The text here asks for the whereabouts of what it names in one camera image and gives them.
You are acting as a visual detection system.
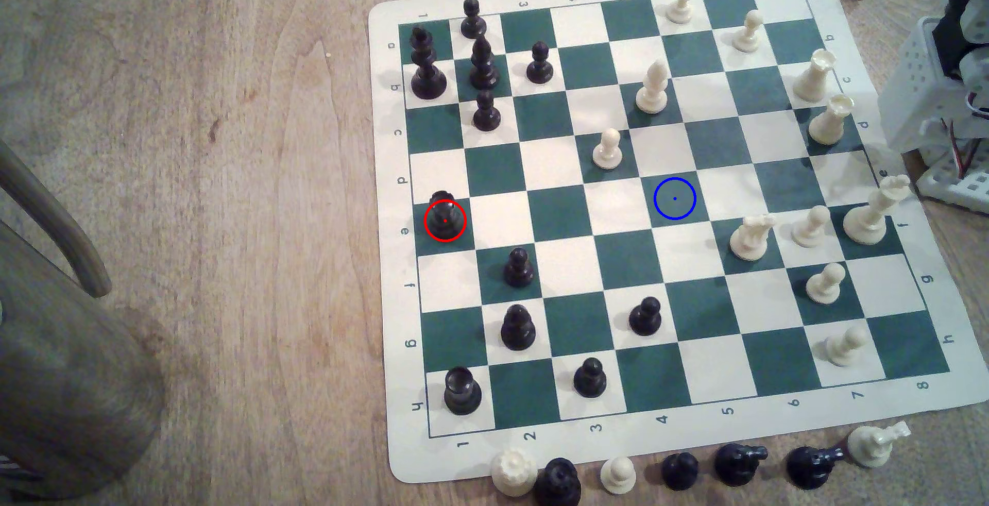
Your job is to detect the black rook chess piece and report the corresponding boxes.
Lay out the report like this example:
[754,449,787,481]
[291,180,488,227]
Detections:
[427,191,467,240]
[444,367,483,416]

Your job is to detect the black pawn chess piece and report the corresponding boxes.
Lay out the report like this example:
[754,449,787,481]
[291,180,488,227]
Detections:
[504,246,536,288]
[526,41,555,85]
[661,452,700,492]
[461,0,488,39]
[628,296,663,337]
[573,358,608,399]

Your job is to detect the green white chess mat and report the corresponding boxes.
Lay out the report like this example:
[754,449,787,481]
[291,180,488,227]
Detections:
[367,0,981,485]

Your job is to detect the black king chess piece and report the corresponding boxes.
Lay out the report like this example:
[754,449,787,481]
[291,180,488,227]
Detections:
[410,25,449,101]

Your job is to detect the white bishop chess piece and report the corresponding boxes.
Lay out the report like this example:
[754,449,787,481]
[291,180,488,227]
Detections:
[635,58,670,115]

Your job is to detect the white rook chess piece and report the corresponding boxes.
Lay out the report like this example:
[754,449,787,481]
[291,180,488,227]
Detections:
[793,48,839,103]
[808,94,856,146]
[491,449,539,498]

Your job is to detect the white knight chess piece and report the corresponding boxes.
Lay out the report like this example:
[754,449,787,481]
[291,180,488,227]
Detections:
[729,214,777,263]
[847,421,913,469]

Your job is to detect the black knight chess piece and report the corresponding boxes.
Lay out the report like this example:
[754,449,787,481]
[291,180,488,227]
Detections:
[713,443,770,487]
[786,446,846,491]

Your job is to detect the white king chess piece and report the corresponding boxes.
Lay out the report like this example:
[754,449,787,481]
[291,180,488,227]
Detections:
[843,174,912,246]

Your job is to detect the black pawn g2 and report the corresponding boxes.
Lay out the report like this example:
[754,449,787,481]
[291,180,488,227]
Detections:
[500,303,537,351]

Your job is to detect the black pawn third row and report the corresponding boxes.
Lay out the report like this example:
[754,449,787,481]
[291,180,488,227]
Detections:
[472,89,502,133]

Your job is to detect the striped cloth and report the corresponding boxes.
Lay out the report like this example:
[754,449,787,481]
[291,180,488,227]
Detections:
[0,456,43,484]

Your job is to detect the white perforated base plate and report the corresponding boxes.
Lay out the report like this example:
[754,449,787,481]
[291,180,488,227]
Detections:
[915,152,989,215]

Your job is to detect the red wires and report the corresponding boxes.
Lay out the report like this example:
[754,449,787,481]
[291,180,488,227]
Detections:
[946,115,989,182]

